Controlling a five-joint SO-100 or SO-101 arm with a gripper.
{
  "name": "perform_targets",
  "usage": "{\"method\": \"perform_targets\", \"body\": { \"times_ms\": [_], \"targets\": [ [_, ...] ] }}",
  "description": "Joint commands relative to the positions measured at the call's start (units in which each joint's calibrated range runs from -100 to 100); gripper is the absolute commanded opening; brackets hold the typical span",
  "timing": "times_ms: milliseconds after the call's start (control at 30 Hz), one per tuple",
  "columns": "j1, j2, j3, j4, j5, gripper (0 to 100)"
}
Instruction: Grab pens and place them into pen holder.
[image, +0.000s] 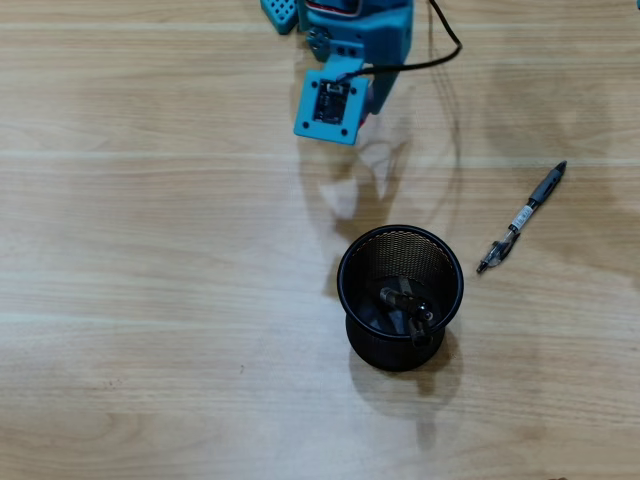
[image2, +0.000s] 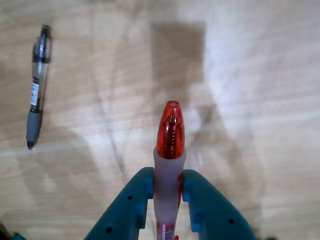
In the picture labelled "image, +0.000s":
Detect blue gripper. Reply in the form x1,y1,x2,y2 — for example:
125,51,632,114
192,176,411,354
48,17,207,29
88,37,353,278
302,2,416,117

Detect grey grip clear pen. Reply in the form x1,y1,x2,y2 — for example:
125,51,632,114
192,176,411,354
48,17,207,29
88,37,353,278
475,160,569,276

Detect thin clear black-ink pen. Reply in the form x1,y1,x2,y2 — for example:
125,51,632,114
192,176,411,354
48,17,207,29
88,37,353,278
377,285,435,325

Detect thick black chrome-tip pen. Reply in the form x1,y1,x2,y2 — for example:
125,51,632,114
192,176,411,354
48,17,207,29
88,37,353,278
398,275,434,348

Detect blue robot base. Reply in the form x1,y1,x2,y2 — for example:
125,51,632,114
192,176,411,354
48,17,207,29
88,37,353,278
259,0,302,36

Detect black mesh pen holder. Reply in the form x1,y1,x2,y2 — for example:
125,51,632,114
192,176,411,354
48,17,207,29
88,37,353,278
336,224,465,373

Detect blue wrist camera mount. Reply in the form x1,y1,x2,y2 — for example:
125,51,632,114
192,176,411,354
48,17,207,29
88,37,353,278
293,53,374,147

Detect red black servo wires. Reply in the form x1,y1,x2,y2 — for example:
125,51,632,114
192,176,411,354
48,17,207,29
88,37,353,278
304,0,362,19

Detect black camera cable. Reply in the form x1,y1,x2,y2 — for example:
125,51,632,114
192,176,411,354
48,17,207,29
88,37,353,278
339,0,464,84

